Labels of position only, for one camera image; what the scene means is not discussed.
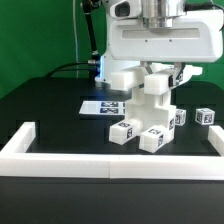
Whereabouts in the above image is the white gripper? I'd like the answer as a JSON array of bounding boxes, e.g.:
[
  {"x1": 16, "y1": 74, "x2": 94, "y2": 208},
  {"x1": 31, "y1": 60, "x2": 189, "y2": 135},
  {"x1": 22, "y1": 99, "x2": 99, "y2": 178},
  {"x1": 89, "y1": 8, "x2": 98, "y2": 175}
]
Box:
[{"x1": 109, "y1": 12, "x2": 223, "y2": 86}]

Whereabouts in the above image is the white tagged cube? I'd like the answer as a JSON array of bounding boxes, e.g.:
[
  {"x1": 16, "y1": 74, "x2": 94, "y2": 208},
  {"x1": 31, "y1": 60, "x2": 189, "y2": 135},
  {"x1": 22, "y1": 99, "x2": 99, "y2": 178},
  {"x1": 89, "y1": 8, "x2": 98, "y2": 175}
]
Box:
[
  {"x1": 175, "y1": 109, "x2": 186, "y2": 126},
  {"x1": 195, "y1": 108, "x2": 215, "y2": 125}
]

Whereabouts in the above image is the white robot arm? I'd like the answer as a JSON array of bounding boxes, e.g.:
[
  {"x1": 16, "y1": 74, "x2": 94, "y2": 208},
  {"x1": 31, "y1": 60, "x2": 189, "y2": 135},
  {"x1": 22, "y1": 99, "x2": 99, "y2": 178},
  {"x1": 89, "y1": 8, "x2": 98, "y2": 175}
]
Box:
[{"x1": 97, "y1": 0, "x2": 224, "y2": 84}]

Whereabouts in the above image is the white marker sheet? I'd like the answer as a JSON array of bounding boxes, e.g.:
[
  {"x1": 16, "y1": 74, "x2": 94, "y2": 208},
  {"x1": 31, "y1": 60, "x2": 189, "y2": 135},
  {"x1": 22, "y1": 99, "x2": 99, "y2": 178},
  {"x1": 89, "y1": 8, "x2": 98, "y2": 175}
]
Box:
[{"x1": 79, "y1": 101, "x2": 125, "y2": 115}]

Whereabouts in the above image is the black cable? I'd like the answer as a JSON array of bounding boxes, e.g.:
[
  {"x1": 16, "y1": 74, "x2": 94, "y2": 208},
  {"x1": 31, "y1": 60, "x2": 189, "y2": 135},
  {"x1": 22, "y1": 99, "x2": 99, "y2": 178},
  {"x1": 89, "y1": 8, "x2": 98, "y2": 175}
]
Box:
[{"x1": 44, "y1": 61, "x2": 101, "y2": 79}]

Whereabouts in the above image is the white cable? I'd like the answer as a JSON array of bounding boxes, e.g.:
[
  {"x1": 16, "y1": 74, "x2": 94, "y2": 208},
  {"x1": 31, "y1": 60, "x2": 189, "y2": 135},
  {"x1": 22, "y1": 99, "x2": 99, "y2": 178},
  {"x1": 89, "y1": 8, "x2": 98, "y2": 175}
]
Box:
[{"x1": 72, "y1": 0, "x2": 80, "y2": 79}]

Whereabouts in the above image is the white U-shaped fence frame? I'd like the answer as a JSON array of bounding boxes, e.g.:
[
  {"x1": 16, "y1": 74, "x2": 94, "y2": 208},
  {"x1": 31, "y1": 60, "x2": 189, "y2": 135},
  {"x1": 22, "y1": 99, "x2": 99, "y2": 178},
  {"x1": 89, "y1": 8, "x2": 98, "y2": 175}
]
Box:
[{"x1": 0, "y1": 122, "x2": 224, "y2": 180}]

